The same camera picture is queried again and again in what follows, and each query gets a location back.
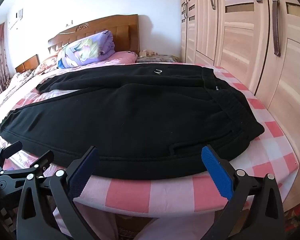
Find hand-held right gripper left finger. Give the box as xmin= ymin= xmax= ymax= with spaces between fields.
xmin=16 ymin=146 xmax=99 ymax=240

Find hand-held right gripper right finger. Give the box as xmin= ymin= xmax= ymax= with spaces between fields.
xmin=197 ymin=145 xmax=284 ymax=240

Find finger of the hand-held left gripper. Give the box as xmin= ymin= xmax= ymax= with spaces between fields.
xmin=0 ymin=150 xmax=55 ymax=186
xmin=0 ymin=141 xmax=23 ymax=167

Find black pants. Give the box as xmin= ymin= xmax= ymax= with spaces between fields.
xmin=0 ymin=64 xmax=265 ymax=180

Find bed with pink checked sheet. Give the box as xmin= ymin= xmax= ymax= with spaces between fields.
xmin=0 ymin=51 xmax=300 ymax=219

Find floral blanket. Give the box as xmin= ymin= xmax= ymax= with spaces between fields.
xmin=0 ymin=69 xmax=42 ymax=120

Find small wooden cabinet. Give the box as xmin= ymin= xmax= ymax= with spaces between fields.
xmin=15 ymin=54 xmax=40 ymax=73

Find patterned rug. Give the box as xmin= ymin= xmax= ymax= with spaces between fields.
xmin=283 ymin=201 xmax=300 ymax=240

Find light wooden wardrobe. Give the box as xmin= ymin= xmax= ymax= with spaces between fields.
xmin=179 ymin=0 xmax=300 ymax=213

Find purple floral pillow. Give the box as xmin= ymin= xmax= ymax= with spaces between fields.
xmin=57 ymin=31 xmax=115 ymax=68

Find nightstand with floral cover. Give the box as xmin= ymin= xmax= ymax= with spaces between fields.
xmin=135 ymin=54 xmax=181 ymax=64

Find white air conditioner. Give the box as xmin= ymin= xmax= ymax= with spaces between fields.
xmin=7 ymin=9 xmax=24 ymax=30

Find wooden headboard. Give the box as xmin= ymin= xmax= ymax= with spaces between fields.
xmin=48 ymin=14 xmax=140 ymax=55

